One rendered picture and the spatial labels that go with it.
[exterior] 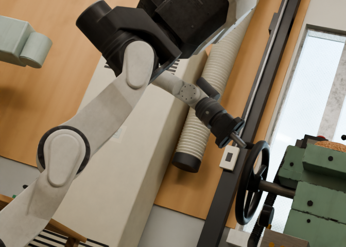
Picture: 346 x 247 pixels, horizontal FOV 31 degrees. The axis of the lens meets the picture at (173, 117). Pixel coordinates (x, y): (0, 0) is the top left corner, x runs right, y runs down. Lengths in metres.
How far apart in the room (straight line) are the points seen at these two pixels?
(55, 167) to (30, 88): 2.41
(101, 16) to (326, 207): 0.84
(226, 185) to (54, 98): 1.26
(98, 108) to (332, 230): 0.74
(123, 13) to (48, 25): 2.42
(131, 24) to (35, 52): 1.86
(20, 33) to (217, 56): 1.14
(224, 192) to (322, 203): 1.56
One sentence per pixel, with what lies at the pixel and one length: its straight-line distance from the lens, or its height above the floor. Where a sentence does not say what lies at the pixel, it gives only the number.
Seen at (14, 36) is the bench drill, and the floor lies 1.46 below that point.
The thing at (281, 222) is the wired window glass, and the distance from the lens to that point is 3.42.
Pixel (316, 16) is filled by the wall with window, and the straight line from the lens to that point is 3.82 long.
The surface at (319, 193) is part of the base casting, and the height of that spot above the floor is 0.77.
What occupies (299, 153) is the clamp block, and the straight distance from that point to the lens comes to 2.08.
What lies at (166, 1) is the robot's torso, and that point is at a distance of 1.85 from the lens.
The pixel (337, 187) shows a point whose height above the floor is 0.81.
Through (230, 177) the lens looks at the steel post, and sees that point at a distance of 3.37.
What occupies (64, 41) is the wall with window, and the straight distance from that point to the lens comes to 4.13.
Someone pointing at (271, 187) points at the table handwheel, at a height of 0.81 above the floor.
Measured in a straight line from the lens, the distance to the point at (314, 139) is 2.09.
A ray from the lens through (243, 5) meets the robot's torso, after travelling 1.90.
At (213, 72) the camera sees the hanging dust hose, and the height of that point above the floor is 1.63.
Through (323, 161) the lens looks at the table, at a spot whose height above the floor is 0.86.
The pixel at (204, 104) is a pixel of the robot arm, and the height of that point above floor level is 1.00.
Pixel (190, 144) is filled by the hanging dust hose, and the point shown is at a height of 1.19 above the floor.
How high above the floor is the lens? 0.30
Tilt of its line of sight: 17 degrees up
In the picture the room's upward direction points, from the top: 21 degrees clockwise
